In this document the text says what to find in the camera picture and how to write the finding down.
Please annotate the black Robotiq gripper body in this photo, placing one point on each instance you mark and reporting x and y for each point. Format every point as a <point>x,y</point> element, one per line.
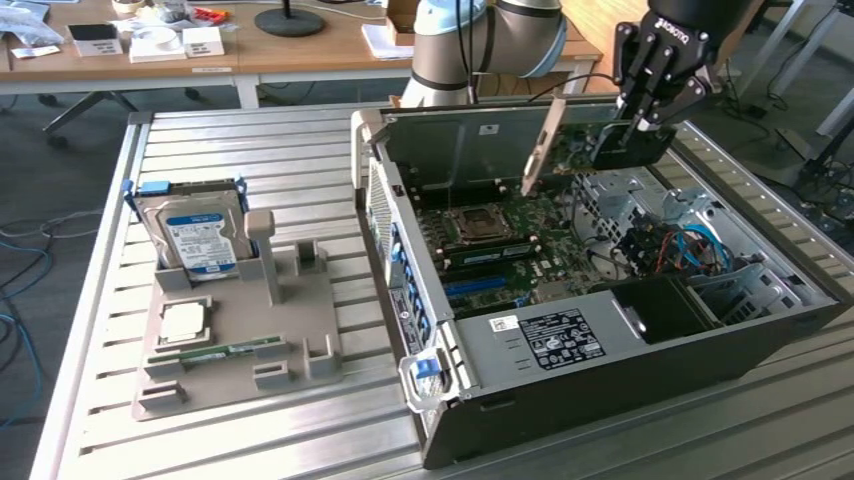
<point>694,20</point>

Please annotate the Nvidia graphics card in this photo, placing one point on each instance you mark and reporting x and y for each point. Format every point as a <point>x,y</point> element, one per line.
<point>574,145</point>

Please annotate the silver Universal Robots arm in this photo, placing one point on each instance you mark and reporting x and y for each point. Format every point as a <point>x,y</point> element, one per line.
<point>454,50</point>

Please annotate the wooden cabinet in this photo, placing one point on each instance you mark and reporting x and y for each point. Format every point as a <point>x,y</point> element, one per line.
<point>587,50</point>

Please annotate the black floor stand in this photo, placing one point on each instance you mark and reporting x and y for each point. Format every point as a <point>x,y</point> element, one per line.
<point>821,165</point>

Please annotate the silver disk bay cage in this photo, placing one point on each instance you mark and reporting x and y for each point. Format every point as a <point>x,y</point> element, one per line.
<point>614,200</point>

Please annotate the brown cardboard box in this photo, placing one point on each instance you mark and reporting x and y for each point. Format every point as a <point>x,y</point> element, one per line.
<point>401,17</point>

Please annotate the white paper stack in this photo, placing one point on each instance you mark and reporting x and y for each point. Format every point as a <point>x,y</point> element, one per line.
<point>387,45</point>

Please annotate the green motherboard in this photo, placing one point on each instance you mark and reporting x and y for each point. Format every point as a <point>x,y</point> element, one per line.
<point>554,245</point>

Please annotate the CPU socket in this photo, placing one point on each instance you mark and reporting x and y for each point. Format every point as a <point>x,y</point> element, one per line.
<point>482,225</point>

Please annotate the silver disk bay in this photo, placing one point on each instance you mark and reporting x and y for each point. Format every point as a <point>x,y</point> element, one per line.
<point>754,295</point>

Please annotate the black plastic shroud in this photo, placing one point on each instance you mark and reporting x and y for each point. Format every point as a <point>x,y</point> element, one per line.
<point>661,310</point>

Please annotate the green RAM stick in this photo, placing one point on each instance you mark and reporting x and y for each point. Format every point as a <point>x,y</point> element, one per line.
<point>214,352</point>
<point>487,254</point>

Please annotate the black round lamp base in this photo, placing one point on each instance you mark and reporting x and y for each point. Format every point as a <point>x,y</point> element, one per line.
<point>290,25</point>

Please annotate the blue expansion slot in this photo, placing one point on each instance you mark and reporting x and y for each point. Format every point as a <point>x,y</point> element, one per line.
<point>475,287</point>

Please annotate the grey power supply unit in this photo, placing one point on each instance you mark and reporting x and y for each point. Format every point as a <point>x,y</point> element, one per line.
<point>494,350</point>

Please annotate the red orange packet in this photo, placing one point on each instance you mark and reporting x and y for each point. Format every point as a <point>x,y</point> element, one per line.
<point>210,16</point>

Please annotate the open black PC case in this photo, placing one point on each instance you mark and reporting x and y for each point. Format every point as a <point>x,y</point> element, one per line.
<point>601,400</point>

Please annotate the white cardboard box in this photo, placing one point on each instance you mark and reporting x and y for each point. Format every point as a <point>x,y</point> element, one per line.
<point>203,42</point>

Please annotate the blue case release latch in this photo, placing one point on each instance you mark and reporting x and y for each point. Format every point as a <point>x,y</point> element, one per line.
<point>427,372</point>

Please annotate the flat white box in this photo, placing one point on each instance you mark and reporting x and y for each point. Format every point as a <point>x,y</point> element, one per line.
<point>156,56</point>

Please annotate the white tape roll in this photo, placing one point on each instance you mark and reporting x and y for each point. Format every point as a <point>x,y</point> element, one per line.
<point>140,40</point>

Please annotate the hard disk with blue caddy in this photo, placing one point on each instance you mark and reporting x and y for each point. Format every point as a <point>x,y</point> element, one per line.
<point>194,245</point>

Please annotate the beige tape roll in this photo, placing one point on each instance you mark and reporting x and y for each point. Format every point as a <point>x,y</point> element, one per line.
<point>119,6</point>

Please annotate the grey parts rack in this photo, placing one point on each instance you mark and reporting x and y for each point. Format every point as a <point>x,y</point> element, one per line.
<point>247,320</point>

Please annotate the white box with black top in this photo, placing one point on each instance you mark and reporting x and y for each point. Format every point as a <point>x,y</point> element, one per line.
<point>96,46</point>

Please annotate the silver CPU chip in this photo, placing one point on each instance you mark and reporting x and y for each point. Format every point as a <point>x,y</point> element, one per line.
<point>183,322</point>

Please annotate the white label card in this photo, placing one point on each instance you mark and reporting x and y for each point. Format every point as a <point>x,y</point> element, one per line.
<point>34,52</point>

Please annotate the clear plastic bag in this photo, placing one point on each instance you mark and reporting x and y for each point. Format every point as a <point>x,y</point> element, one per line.
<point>27,30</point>

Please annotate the white metal table frame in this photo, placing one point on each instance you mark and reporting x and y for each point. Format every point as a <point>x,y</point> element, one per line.
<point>797,45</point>

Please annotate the wooden desk with white frame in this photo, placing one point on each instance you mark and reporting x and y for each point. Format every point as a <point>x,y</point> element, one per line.
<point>100,67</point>
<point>301,55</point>

